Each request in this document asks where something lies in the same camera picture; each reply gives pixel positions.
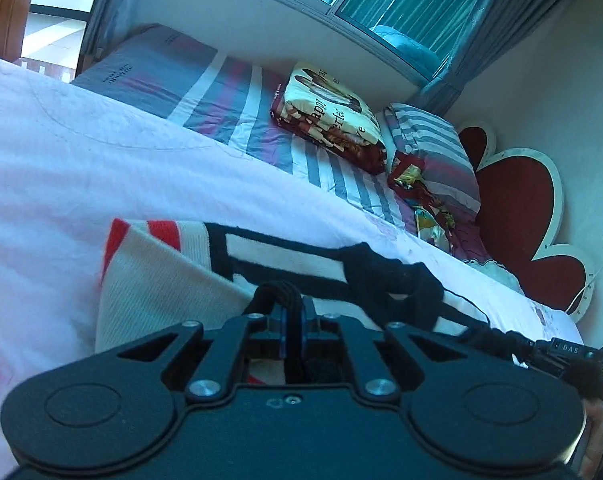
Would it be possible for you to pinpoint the striped pillow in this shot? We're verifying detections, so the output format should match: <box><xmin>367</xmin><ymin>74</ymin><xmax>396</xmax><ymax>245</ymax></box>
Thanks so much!
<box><xmin>381</xmin><ymin>102</ymin><xmax>482</xmax><ymax>221</ymax></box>

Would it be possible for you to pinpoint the striped bed sheet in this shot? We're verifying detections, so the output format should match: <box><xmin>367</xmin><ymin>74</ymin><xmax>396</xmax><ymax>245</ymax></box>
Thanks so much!
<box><xmin>71</xmin><ymin>24</ymin><xmax>422</xmax><ymax>226</ymax></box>

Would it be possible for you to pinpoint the window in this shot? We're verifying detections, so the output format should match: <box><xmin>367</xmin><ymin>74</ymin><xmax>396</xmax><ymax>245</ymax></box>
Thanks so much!
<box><xmin>178</xmin><ymin>0</ymin><xmax>502</xmax><ymax>83</ymax></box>

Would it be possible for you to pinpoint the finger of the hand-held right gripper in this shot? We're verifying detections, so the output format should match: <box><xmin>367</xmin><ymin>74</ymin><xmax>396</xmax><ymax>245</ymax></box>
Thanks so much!
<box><xmin>481</xmin><ymin>329</ymin><xmax>538</xmax><ymax>362</ymax></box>

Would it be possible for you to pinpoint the folded printed blanket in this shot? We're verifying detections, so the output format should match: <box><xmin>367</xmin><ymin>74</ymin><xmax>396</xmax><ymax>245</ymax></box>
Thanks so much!
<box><xmin>270</xmin><ymin>61</ymin><xmax>388</xmax><ymax>176</ymax></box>

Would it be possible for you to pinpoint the floral bed sheet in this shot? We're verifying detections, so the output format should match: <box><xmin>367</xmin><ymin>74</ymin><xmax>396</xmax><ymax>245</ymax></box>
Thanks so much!
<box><xmin>0</xmin><ymin>52</ymin><xmax>585</xmax><ymax>480</ymax></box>

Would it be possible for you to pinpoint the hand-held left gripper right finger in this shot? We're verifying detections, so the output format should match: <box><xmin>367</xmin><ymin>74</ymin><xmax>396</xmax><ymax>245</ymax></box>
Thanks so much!
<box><xmin>299</xmin><ymin>296</ymin><xmax>463</xmax><ymax>397</ymax></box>

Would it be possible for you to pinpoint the striped knit sweater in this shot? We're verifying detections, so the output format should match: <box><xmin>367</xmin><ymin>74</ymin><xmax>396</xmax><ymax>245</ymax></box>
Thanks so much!
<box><xmin>95</xmin><ymin>218</ymin><xmax>512</xmax><ymax>386</ymax></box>

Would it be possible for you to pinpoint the red and white headboard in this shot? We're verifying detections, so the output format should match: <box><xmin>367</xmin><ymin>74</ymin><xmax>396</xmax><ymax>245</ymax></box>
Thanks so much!
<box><xmin>456</xmin><ymin>122</ymin><xmax>599</xmax><ymax>323</ymax></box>

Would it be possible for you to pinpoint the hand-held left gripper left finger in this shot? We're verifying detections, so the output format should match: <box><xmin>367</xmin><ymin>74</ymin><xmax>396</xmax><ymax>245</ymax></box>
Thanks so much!
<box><xmin>116</xmin><ymin>295</ymin><xmax>289</xmax><ymax>397</ymax></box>

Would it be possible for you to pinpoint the grey curtain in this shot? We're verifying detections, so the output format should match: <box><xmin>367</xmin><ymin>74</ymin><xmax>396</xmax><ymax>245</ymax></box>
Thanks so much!
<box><xmin>78</xmin><ymin>0</ymin><xmax>149</xmax><ymax>66</ymax></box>
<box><xmin>416</xmin><ymin>0</ymin><xmax>595</xmax><ymax>116</ymax></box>

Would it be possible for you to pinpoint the person's right hand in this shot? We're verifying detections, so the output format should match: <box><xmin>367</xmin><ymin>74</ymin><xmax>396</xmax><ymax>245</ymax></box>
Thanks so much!
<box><xmin>581</xmin><ymin>400</ymin><xmax>603</xmax><ymax>480</ymax></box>

